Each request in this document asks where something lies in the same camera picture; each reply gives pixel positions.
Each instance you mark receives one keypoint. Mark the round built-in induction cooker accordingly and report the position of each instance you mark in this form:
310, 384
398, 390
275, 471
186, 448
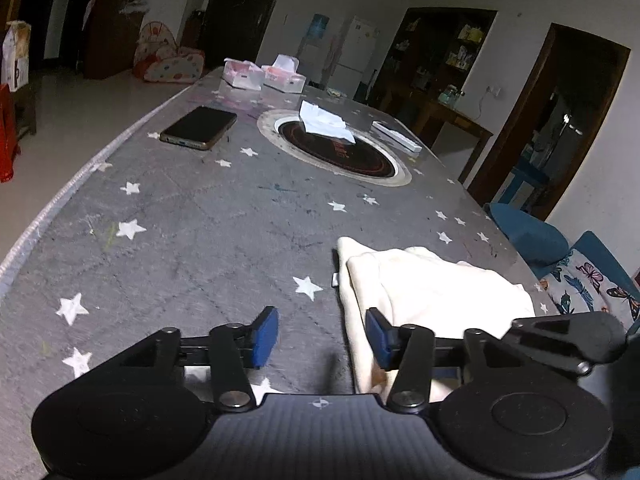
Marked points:
350, 160

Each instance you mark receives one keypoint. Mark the white plastic bag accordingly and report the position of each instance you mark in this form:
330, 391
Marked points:
135, 7

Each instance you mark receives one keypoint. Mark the polka dot play tent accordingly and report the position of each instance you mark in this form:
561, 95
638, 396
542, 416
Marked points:
170, 60

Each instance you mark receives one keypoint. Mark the white tissue paper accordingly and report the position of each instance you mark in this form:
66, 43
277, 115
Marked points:
322, 122

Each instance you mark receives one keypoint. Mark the glass jar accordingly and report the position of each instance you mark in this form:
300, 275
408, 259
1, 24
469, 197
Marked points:
449, 96

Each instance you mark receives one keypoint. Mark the cardboard carton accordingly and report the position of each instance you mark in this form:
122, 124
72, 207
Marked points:
16, 55

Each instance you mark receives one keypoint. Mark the white remote control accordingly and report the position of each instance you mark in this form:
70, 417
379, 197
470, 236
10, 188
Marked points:
397, 136

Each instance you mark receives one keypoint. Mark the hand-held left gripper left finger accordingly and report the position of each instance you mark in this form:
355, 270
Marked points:
265, 335

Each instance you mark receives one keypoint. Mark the red plastic stool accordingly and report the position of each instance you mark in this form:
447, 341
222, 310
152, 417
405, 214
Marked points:
7, 135

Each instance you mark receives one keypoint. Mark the dark smartphone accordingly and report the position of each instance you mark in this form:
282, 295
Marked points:
200, 127

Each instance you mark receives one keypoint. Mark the white water dispenser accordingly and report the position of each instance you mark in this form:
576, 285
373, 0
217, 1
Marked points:
312, 60

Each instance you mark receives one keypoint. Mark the small pink white tissue box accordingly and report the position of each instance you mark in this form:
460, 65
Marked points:
242, 76

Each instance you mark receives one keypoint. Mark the cream sweater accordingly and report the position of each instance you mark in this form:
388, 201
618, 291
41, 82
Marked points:
425, 285

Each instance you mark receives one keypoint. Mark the blue sofa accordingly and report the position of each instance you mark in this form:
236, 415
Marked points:
535, 240

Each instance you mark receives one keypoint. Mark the dark wooden shelf cabinet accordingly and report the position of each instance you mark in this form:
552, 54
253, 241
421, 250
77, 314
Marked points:
110, 35

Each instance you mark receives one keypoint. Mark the dark wooden side table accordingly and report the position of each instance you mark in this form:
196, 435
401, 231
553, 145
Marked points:
450, 115

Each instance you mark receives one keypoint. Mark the dark wooden display cabinet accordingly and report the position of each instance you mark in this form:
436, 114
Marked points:
470, 35

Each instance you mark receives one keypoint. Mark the blue water bottle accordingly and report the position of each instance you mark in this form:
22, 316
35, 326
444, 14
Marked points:
320, 27

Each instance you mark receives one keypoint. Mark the dark door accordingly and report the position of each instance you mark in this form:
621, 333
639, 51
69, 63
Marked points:
240, 10

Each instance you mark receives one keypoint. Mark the white refrigerator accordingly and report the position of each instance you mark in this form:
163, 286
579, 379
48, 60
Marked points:
352, 55

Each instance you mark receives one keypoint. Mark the butterfly print cushion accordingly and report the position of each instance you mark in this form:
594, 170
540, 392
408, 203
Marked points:
595, 280

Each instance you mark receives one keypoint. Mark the large pink white tissue box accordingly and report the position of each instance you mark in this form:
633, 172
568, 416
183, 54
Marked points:
285, 80

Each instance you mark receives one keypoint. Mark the pink hanging towel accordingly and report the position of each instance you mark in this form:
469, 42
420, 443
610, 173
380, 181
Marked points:
336, 57

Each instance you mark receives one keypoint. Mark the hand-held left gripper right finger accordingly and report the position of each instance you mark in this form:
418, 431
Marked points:
377, 340

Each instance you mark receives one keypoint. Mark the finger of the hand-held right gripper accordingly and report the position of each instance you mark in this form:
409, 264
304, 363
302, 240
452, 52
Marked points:
555, 347

